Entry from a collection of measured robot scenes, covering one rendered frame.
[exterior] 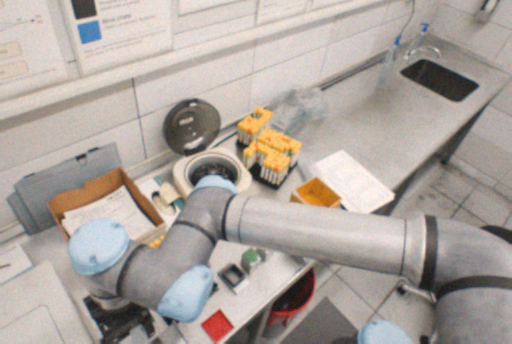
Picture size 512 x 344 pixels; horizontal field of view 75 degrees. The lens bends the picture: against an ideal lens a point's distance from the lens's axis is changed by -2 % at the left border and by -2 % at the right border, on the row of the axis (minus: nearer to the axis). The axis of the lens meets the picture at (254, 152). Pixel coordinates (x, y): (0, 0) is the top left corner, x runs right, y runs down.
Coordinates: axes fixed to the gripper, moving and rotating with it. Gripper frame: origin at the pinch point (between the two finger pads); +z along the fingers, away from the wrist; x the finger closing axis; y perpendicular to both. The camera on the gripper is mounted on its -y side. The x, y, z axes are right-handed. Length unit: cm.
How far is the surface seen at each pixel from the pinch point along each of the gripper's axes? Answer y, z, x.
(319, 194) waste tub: -74, 21, -9
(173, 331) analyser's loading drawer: -6.3, 20.7, -1.6
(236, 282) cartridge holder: -27.9, 21.1, -1.9
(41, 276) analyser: 12.2, -5.4, -19.2
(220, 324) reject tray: -17.8, 24.4, 3.8
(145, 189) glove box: -23, 18, -46
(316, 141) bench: -100, 25, -32
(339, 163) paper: -96, 23, -16
